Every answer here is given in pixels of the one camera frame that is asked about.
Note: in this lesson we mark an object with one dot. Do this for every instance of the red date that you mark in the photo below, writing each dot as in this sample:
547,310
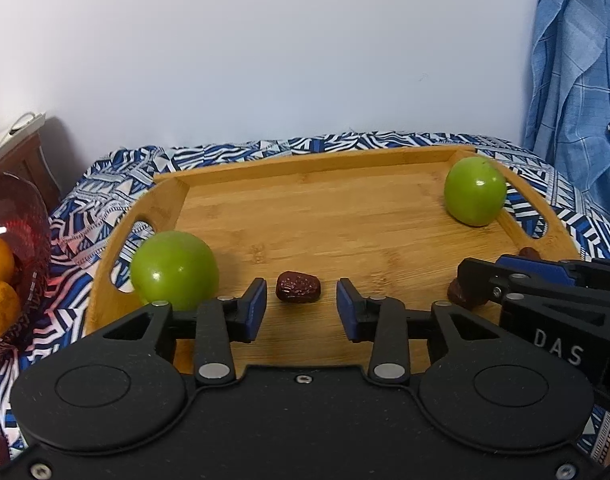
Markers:
297,287
527,253
460,296

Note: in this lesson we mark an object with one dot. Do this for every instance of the brown wooden cabinet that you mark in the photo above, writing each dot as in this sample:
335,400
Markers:
30,160

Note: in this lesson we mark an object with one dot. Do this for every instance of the blue plaid cloth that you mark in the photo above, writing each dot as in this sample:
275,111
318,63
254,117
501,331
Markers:
575,85

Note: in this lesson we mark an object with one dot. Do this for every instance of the blue white patterned tablecloth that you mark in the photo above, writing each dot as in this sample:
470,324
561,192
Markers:
85,195

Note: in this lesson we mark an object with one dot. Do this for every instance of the wooden tray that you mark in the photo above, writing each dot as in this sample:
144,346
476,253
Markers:
335,220

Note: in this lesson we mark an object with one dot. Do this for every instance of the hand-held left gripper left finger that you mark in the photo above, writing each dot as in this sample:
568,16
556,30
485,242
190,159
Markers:
259,307

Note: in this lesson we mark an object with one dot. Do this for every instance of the green apple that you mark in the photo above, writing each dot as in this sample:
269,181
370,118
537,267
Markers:
175,270
475,190

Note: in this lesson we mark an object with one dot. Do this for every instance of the red glass bowl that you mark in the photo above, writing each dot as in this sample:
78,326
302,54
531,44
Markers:
32,230

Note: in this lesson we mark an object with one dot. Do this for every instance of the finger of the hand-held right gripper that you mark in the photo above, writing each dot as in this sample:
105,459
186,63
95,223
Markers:
485,280
535,266

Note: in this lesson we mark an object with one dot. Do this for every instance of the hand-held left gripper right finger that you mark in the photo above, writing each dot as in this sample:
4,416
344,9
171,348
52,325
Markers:
344,310

